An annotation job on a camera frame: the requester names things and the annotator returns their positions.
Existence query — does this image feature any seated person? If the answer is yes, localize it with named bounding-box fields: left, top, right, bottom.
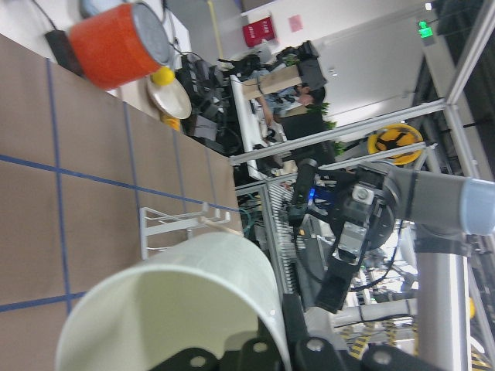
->
left=255, top=83, right=326, bottom=126

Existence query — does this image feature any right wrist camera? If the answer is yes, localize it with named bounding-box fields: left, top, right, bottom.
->
left=288, top=158, right=318, bottom=228

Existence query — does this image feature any white ikea cup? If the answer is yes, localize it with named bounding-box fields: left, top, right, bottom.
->
left=55, top=232, right=291, bottom=370

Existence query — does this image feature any white wire cup rack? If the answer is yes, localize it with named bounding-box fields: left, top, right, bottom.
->
left=138, top=202, right=244, bottom=260

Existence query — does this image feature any orange cylindrical container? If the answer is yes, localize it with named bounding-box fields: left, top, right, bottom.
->
left=69, top=2, right=171, bottom=90

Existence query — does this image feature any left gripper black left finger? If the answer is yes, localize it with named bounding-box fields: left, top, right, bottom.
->
left=151, top=339, right=285, bottom=371

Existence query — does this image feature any cream plate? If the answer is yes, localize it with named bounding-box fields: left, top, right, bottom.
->
left=147, top=77, right=192, bottom=120

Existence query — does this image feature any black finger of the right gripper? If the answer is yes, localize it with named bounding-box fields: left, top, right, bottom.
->
left=315, top=222, right=366, bottom=314

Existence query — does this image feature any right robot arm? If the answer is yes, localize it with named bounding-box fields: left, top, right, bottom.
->
left=316, top=163, right=494, bottom=370

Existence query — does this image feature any yellow hard hat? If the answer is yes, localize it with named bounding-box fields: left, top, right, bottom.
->
left=367, top=123, right=423, bottom=165

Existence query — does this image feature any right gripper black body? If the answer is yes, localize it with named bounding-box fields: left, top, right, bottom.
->
left=330, top=165, right=397, bottom=255

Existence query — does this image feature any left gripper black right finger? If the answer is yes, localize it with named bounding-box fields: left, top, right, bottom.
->
left=282, top=294, right=348, bottom=370

